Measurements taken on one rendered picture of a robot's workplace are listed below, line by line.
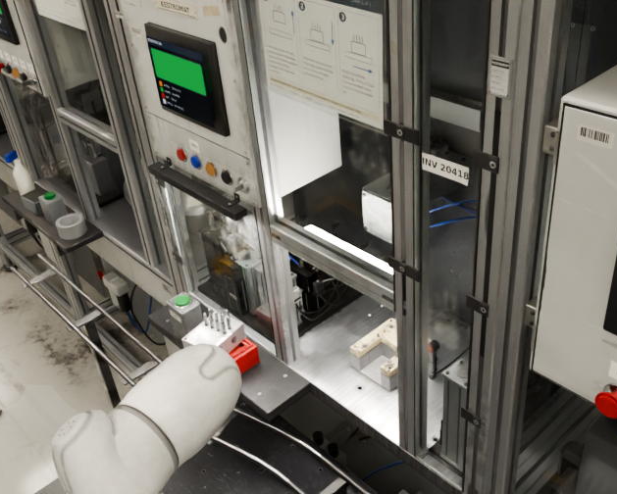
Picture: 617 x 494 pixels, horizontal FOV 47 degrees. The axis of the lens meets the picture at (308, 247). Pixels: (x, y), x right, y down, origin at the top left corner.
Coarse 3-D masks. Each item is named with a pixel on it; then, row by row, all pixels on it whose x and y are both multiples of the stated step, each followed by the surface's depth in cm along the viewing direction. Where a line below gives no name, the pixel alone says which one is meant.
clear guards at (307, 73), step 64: (256, 0) 126; (320, 0) 113; (384, 0) 103; (448, 0) 95; (256, 64) 134; (320, 64) 120; (384, 64) 109; (448, 64) 100; (256, 128) 144; (320, 128) 128; (448, 128) 105; (320, 192) 137; (384, 192) 122; (448, 192) 111; (192, 256) 195; (256, 256) 168; (320, 256) 147; (384, 256) 130; (448, 256) 117; (256, 320) 183; (448, 320) 124; (448, 384) 133; (448, 448) 142
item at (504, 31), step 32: (512, 0) 88; (512, 32) 90; (128, 64) 174; (512, 96) 94; (160, 192) 193; (480, 224) 109; (288, 256) 193; (480, 256) 112; (320, 288) 189; (352, 288) 202; (480, 288) 115; (320, 320) 192; (480, 320) 118; (480, 352) 122; (480, 384) 127; (288, 416) 235; (320, 416) 217; (480, 416) 130; (352, 448) 211; (384, 448) 196; (480, 448) 134; (384, 480) 205; (416, 480) 191; (480, 480) 139
